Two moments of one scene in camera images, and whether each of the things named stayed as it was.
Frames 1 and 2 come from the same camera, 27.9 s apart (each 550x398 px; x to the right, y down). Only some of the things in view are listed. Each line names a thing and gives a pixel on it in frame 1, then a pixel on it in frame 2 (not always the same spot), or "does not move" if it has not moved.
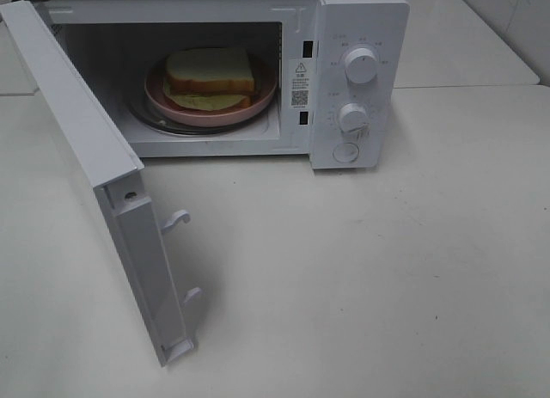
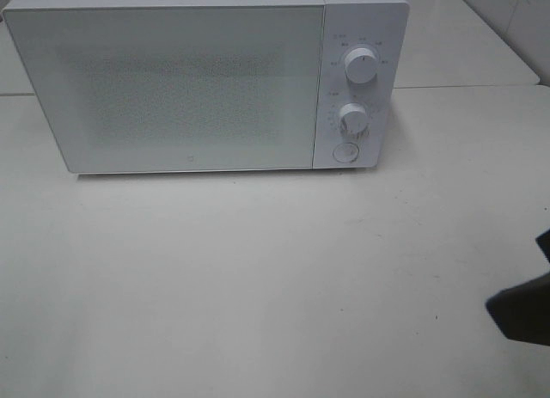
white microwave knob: x=361 y=65 does not move
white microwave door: x=119 y=176 → x=166 y=88
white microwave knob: x=352 y=118 does not move
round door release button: x=345 y=152 does not move
